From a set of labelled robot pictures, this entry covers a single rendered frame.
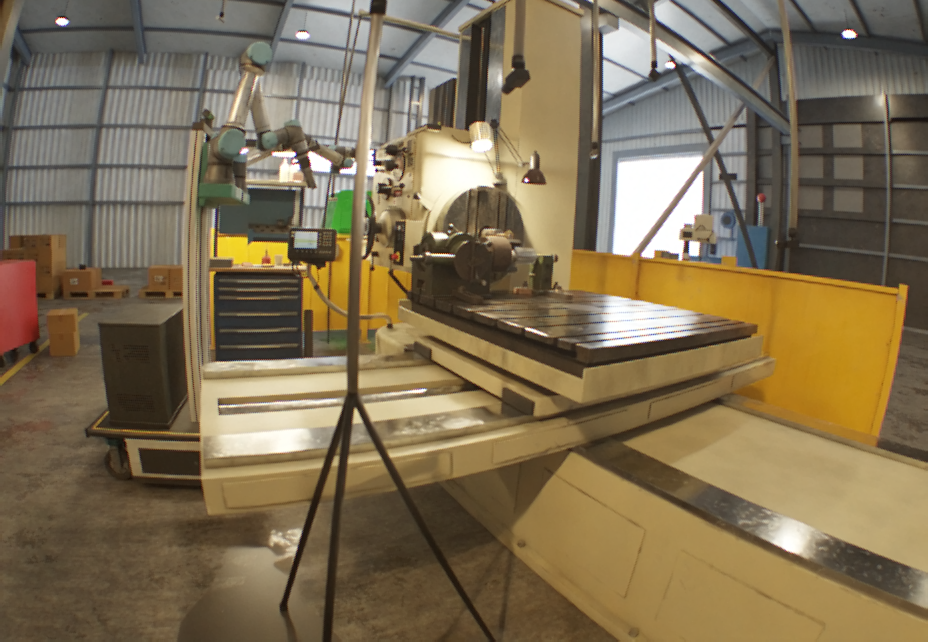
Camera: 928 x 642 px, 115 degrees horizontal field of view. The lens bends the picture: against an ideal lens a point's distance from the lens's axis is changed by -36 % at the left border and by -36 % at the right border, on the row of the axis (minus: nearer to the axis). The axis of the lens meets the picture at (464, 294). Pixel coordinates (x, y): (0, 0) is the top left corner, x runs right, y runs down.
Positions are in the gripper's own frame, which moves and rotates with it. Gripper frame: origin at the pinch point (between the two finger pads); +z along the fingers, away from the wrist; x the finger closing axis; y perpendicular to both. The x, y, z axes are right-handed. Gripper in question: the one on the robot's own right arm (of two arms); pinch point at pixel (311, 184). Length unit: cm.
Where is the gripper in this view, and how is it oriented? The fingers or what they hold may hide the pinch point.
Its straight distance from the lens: 219.7
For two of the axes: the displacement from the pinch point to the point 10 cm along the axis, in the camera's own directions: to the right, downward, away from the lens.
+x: 4.4, 2.6, -8.6
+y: -8.6, 3.8, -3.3
